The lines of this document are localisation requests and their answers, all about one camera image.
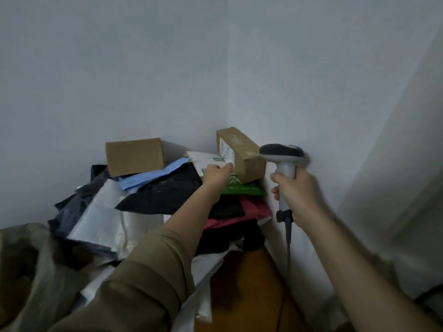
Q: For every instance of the small black mailer bag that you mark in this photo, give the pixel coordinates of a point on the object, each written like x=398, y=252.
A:
x=226, y=207

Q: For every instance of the plain cardboard box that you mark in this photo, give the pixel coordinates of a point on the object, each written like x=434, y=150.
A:
x=135, y=157

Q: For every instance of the olive green sack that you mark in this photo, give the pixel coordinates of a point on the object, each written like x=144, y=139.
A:
x=38, y=280

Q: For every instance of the person's left fingers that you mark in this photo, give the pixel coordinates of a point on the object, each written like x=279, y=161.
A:
x=221, y=167

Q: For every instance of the person's right fingers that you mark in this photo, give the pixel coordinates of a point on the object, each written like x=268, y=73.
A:
x=275, y=185

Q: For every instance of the large black mailer bag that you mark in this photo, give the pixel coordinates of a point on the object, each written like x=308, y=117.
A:
x=166, y=195

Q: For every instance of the white and green mailer bag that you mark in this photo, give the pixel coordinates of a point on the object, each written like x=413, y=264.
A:
x=247, y=188

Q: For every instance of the red mailer bag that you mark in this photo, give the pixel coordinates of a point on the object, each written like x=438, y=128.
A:
x=254, y=207

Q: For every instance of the long white plastic bag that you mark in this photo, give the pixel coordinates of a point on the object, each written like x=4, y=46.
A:
x=202, y=290

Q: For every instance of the person's left forearm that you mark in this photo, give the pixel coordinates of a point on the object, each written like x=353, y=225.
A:
x=162, y=262

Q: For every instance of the person's right hand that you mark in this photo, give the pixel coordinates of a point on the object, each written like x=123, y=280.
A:
x=301, y=200

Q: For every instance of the labelled cardboard box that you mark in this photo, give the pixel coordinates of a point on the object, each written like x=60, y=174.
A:
x=244, y=152

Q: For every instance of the blue mailer bag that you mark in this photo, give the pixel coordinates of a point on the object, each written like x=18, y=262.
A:
x=145, y=178

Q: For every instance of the person's right forearm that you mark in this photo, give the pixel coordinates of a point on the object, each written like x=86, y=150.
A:
x=360, y=273

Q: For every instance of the grey barcode scanner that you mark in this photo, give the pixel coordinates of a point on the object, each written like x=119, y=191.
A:
x=284, y=159

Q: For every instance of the black plastic mailer bag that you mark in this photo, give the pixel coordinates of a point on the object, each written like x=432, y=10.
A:
x=235, y=236

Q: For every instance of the person's left hand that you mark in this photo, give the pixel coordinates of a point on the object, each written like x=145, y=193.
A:
x=215, y=179

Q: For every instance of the dark grey mailer bag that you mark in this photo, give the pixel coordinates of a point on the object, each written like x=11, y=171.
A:
x=71, y=210

